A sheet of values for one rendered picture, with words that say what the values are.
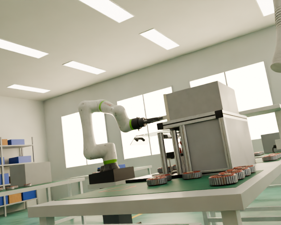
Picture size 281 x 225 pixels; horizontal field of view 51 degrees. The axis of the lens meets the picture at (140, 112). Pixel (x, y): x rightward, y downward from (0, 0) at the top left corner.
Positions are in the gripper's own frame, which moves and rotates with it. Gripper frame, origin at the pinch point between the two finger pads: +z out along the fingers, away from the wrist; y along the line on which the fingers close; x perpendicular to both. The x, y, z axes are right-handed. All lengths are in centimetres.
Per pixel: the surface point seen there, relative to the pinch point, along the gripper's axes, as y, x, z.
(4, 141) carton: -282, 69, -610
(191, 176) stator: 41, -41, 32
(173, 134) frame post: 23.3, -15.1, 16.7
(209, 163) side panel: 24, -36, 38
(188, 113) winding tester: 14.4, -2.8, 25.7
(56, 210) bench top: 101, -46, -9
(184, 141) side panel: 24.8, -20.9, 24.5
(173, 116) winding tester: 14.4, -2.5, 14.6
